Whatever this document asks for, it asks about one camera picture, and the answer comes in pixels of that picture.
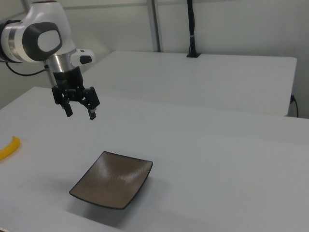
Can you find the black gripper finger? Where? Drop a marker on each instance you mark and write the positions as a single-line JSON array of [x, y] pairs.
[[91, 100], [66, 106]]

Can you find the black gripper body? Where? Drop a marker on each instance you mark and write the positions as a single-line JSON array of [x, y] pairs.
[[68, 78]]

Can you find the yellow banana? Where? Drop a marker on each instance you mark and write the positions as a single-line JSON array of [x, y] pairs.
[[10, 147]]

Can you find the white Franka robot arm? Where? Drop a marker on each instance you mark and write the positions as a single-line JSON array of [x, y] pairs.
[[36, 29]]

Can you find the brown square ceramic plate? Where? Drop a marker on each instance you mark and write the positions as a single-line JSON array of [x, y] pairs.
[[111, 180]]

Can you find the white side table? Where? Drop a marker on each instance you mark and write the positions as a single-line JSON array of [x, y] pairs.
[[193, 79]]

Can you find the grey aluminium frame post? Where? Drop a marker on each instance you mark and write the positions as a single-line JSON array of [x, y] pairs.
[[154, 24]]

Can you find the black pole base plate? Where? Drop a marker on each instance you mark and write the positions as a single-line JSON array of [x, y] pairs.
[[193, 55]]

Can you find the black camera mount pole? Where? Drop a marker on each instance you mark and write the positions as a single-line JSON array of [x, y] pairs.
[[192, 24]]

